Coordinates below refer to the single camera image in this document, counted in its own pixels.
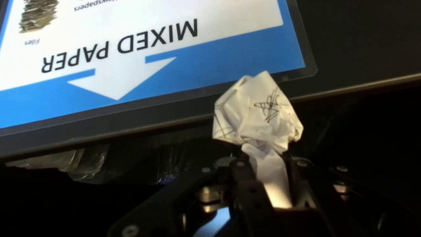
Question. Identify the black bin cabinet door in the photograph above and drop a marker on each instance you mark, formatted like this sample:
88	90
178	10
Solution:
373	43

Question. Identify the paper with scribbles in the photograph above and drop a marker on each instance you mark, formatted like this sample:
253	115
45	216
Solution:
258	113

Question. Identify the black waste bin with liner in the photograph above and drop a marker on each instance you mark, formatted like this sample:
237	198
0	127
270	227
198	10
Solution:
66	162

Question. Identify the mixed paper sign up arrow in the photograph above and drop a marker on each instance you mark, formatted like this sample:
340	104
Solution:
132	43

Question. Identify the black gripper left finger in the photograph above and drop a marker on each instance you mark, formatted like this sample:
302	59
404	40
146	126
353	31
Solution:
175	205

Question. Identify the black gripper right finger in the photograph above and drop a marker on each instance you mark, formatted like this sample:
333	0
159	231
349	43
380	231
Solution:
350	201

